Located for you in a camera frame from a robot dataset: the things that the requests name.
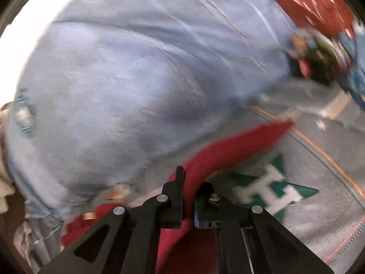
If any blue denim cloth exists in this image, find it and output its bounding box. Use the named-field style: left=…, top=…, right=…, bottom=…
left=338, top=23, right=365, bottom=107

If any red plastic bag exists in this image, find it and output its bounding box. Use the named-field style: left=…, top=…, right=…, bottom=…
left=264, top=0, right=357, bottom=38

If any dark clutter pile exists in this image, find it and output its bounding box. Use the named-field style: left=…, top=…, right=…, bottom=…
left=286, top=30, right=344, bottom=87

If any beige cloth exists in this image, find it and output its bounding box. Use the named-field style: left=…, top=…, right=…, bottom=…
left=0, top=103, right=18, bottom=214

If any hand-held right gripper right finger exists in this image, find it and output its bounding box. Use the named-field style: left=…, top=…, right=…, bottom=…
left=194, top=182, right=335, bottom=274

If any dark red cloth garment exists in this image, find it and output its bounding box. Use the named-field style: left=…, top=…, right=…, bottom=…
left=61, top=119, right=295, bottom=274

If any blue plaid pillow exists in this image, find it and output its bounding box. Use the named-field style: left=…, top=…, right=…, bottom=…
left=5, top=0, right=297, bottom=227

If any grey printed blanket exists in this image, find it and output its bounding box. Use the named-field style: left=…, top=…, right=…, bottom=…
left=207, top=81, right=365, bottom=272

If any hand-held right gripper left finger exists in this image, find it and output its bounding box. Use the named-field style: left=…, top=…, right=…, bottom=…
left=37, top=166, right=186, bottom=274

